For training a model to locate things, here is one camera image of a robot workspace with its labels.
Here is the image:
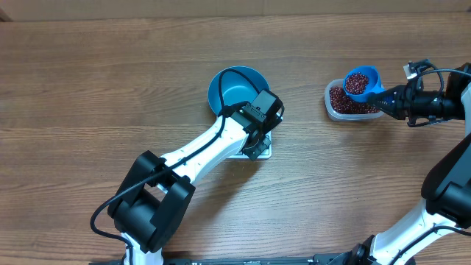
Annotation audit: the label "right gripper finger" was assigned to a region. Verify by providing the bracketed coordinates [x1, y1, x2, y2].
[367, 85, 405, 102]
[368, 100, 403, 120]

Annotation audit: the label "blue plastic measuring scoop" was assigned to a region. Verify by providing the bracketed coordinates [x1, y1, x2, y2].
[343, 66, 385, 103]

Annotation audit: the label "teal metal bowl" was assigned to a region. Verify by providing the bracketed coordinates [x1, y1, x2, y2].
[208, 66, 270, 115]

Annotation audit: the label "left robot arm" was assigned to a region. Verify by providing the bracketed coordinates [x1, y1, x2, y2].
[107, 90, 284, 264]

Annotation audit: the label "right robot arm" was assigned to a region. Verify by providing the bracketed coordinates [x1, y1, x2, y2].
[330, 59, 470, 265]

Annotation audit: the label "white digital kitchen scale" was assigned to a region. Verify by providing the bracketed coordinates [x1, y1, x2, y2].
[210, 112, 272, 160]

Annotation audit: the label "red beans in scoop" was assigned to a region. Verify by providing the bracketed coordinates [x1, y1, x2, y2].
[344, 72, 369, 95]

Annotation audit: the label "red adzuki beans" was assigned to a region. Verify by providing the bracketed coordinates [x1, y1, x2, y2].
[329, 86, 379, 114]

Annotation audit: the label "clear plastic food container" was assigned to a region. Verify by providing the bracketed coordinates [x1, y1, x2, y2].
[324, 79, 384, 121]

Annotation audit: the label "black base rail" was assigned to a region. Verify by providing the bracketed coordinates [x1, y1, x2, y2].
[88, 252, 354, 265]

